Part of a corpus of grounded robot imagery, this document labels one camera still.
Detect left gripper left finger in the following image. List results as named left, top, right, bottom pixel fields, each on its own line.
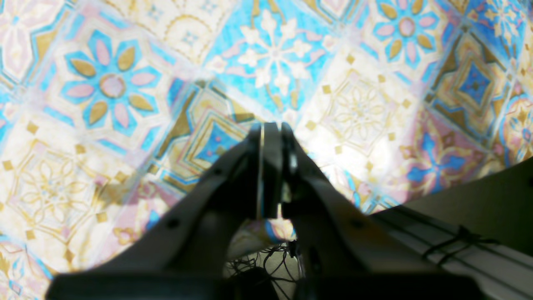
left=46, top=125, right=263, bottom=300

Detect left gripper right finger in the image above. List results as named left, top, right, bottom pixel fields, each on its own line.
left=263, top=123, right=484, bottom=300

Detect patterned blue tablecloth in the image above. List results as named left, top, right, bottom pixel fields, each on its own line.
left=1, top=0, right=532, bottom=300

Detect black cables under table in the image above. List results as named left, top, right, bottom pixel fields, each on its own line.
left=227, top=244, right=304, bottom=292

